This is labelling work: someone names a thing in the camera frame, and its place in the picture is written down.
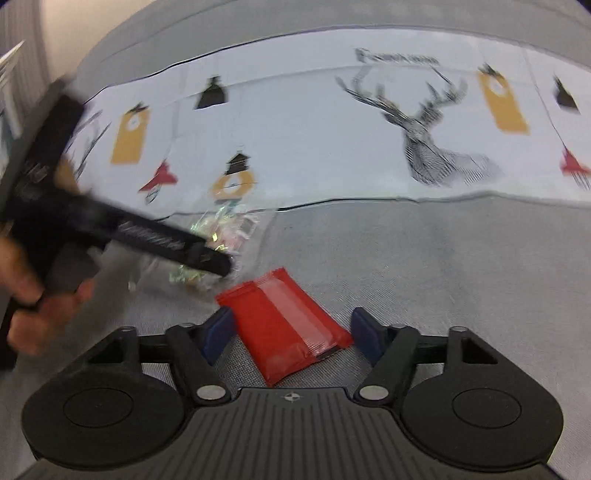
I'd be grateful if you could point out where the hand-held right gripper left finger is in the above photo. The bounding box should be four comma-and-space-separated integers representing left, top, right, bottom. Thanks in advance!
85, 307, 238, 408

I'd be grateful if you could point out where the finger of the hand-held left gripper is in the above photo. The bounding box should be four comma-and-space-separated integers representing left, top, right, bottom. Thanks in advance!
181, 237, 234, 278

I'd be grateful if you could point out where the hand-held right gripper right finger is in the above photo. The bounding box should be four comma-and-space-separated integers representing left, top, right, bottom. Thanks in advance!
349, 307, 502, 408

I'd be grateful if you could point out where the clear candy bag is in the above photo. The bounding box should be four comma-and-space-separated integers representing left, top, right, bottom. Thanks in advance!
131, 202, 266, 297

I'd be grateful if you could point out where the plain red snack packet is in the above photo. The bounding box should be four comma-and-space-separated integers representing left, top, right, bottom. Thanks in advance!
215, 267, 355, 388

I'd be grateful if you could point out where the person's left hand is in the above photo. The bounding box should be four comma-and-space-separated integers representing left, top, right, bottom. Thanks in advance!
0, 237, 96, 357

